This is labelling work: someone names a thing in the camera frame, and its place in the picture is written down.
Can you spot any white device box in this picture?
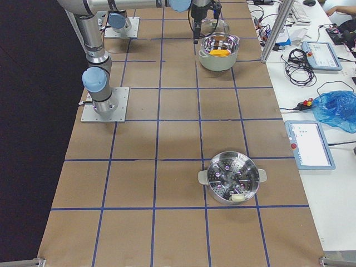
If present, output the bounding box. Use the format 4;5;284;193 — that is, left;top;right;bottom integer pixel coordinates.
289;28;308;42

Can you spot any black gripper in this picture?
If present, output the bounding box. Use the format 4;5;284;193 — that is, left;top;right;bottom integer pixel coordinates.
190;0;221;44

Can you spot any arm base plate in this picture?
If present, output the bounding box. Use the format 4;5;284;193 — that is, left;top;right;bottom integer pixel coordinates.
80;87;130;123
104;14;140;39

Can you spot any black coiled cable bundle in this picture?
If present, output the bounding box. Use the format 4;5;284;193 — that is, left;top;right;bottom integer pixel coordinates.
284;48;317;86

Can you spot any steel steamer pot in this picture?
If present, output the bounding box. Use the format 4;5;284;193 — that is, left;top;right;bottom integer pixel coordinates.
197;151;267;205

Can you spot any glass pot lid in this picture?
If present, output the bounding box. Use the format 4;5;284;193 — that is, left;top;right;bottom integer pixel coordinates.
201;19;230;36

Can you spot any blue plastic bag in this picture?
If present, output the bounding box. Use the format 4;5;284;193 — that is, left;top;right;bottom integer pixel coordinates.
312;91;355;134

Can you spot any emergency stop button box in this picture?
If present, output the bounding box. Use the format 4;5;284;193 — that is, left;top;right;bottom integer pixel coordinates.
295;98;313;111

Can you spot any teach pendant tablet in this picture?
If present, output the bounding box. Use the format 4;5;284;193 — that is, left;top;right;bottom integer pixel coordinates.
285;120;336;170
301;41;342;71

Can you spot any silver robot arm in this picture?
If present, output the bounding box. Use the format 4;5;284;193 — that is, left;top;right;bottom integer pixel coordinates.
97;9;131;33
58;1;221;115

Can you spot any aluminium frame post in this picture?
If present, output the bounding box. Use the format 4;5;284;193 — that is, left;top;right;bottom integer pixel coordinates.
261;0;294;63

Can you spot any yellow plastic corn cob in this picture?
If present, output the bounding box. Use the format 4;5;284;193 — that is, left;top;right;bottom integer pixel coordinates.
209;49;231;57

